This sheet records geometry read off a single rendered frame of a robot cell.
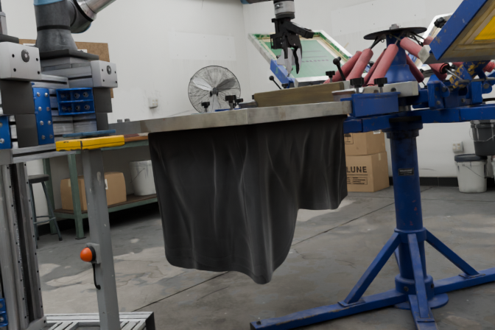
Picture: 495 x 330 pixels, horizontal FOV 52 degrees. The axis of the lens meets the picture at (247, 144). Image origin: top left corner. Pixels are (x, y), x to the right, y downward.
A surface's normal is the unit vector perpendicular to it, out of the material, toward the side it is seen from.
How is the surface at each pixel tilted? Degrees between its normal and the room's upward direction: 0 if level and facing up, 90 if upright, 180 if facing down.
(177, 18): 90
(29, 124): 90
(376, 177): 90
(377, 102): 90
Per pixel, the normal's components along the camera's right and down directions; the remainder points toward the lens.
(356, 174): -0.65, 0.10
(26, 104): 0.98, -0.08
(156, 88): 0.74, -0.04
